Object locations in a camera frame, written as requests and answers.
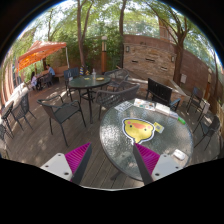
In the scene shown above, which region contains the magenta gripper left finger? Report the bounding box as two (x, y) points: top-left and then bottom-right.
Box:
(41, 143), (92, 185)

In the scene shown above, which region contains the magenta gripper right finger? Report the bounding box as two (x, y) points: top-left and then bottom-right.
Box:
(133, 143), (182, 185)

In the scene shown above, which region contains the white computer mouse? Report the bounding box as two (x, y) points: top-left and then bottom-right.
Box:
(173, 149), (186, 161)

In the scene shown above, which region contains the yellow duck mouse pad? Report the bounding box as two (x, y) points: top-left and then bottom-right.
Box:
(122, 118), (155, 144)

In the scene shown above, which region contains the small yellow card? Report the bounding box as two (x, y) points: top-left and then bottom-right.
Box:
(154, 122), (164, 133)

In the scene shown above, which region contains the round glass patio table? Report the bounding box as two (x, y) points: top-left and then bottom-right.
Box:
(100, 99), (193, 181)

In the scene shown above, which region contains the green marker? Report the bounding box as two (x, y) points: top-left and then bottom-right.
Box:
(178, 117), (186, 125)

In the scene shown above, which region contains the white book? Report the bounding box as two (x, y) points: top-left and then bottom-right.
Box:
(155, 103), (170, 116)

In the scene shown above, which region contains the dark metal armchair left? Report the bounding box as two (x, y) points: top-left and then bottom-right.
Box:
(36, 94), (87, 148)

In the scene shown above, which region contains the illustrated paper sheet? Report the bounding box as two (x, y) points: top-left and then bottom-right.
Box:
(134, 98), (155, 111)

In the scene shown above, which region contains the printed white paper sheet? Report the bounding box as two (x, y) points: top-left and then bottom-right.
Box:
(115, 101), (132, 112)

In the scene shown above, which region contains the dark chair right edge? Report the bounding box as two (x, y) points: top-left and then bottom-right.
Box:
(194, 115), (220, 147)

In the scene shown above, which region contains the black slatted bench chair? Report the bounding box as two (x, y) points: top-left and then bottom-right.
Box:
(146, 78), (181, 111)

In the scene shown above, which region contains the grey wicker chair near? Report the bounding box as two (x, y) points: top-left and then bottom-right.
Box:
(96, 81), (140, 111)

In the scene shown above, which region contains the grey wicker chair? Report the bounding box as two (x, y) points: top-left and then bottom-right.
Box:
(96, 81), (140, 111)
(104, 69), (129, 89)

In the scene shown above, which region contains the dark chair far left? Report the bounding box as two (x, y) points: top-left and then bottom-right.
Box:
(2, 94), (32, 128)

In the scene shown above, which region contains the dark chair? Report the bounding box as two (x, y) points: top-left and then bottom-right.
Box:
(2, 94), (32, 128)
(187, 87), (210, 114)

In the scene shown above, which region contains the dark chair right back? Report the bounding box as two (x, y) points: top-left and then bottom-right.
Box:
(187, 87), (210, 114)

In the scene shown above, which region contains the far round glass table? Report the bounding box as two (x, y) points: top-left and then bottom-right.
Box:
(68, 74), (112, 125)

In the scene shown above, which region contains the blue chair behind far table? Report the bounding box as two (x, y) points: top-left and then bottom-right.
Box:
(64, 67), (79, 87)

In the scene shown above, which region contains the plastic water bottle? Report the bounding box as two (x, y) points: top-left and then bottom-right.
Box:
(92, 69), (96, 79)

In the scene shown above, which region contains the seated person in blue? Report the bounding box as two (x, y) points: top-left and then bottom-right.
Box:
(46, 64), (55, 78)

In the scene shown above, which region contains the seated person in white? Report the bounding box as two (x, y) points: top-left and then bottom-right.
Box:
(31, 71), (38, 90)

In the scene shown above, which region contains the grey wicker chair far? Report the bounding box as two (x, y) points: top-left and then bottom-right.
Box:
(104, 69), (129, 89)

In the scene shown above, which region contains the orange patio umbrella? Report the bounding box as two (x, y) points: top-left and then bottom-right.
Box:
(17, 41), (67, 72)

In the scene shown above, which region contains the wooden lamp post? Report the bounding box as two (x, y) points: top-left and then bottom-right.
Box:
(101, 36), (107, 74)

